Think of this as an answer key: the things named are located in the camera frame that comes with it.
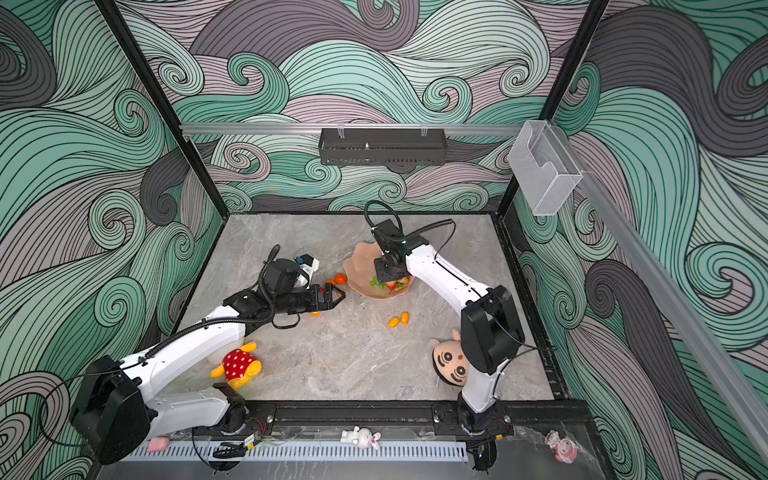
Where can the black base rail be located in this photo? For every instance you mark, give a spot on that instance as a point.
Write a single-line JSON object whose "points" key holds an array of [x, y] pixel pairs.
{"points": [[441, 417]]}

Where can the white slotted cable duct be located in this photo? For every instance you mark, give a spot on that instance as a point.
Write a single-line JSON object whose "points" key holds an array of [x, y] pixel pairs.
{"points": [[311, 451]]}

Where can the white bunny figurine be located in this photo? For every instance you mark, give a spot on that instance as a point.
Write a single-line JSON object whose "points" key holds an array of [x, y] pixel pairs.
{"points": [[362, 438]]}

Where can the clear plastic wall bin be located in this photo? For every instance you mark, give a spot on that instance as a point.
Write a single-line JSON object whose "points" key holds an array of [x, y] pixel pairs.
{"points": [[544, 164]]}

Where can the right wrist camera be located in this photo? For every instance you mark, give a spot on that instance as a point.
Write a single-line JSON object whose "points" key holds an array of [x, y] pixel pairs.
{"points": [[387, 233]]}

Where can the black wall tray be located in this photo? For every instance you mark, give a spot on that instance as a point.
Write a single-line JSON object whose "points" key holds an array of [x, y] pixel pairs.
{"points": [[399, 149]]}

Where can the pink fruit bowl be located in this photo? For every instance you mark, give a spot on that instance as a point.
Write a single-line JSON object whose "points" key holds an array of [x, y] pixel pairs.
{"points": [[362, 277]]}

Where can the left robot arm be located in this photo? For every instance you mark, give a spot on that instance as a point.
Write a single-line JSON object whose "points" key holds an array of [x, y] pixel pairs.
{"points": [[120, 405]]}

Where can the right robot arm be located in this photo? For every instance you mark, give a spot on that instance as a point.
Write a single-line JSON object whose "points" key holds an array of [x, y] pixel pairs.
{"points": [[490, 332]]}

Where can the pig-face plush doll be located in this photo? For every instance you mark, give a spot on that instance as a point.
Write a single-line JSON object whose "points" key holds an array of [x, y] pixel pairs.
{"points": [[449, 361]]}

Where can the aluminium rail back wall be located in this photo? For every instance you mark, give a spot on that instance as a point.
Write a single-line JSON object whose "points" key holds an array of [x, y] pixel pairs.
{"points": [[269, 128]]}

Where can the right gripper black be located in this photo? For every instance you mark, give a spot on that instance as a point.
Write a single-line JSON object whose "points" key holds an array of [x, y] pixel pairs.
{"points": [[382, 273]]}

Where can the yellow plush toy red dress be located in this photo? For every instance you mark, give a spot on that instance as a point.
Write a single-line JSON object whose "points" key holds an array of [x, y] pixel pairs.
{"points": [[239, 366]]}

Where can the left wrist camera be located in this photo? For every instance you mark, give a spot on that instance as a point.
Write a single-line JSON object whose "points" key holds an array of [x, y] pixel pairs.
{"points": [[308, 266]]}

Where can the small pink eraser toy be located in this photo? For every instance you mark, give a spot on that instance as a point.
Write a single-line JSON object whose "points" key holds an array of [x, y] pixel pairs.
{"points": [[158, 444]]}

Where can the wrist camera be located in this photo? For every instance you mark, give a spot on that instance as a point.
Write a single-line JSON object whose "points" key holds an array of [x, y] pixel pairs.
{"points": [[387, 233], [308, 266]]}

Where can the green grape bunch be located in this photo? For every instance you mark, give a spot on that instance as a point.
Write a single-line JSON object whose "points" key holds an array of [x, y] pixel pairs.
{"points": [[377, 282]]}

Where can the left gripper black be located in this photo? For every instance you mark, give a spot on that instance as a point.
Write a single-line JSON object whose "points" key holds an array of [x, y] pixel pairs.
{"points": [[329, 287]]}

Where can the pink pig figurine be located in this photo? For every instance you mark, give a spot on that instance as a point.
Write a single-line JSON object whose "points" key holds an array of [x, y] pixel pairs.
{"points": [[564, 448]]}

